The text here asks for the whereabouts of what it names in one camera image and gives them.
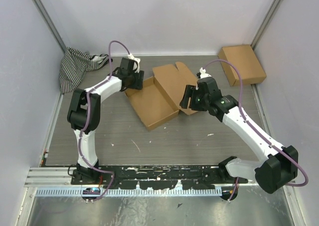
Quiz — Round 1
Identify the aluminium rail front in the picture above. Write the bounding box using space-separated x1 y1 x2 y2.
26 166 258 188

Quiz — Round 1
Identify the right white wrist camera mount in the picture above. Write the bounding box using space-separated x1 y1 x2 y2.
196 67 211 90

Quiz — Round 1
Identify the white slotted cable duct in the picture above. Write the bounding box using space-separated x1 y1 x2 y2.
35 187 222 197

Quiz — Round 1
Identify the folded brown cardboard box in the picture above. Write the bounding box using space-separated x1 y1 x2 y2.
218 45 266 85

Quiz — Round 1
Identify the aluminium frame post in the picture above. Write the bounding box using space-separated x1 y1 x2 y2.
251 0 283 50
32 0 67 52

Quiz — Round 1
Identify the brown cardboard box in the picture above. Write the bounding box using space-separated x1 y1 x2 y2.
218 45 266 85
125 61 197 131

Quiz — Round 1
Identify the left aluminium frame post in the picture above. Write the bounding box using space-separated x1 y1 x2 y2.
32 0 67 52

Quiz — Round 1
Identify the striped black white cloth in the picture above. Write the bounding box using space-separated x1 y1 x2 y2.
59 47 113 94

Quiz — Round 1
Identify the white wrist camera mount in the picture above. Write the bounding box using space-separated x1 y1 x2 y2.
127 53 141 73
196 67 211 90

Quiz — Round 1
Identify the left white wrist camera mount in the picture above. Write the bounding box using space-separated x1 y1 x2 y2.
127 53 141 73

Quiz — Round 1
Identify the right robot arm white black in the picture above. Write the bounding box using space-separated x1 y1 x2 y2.
180 76 299 194

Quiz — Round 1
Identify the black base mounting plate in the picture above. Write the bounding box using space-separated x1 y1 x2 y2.
67 165 236 190

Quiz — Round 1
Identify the right aluminium frame post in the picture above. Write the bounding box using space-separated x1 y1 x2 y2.
251 0 283 50

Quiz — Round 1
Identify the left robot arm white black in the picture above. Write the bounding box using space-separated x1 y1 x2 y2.
67 54 144 185

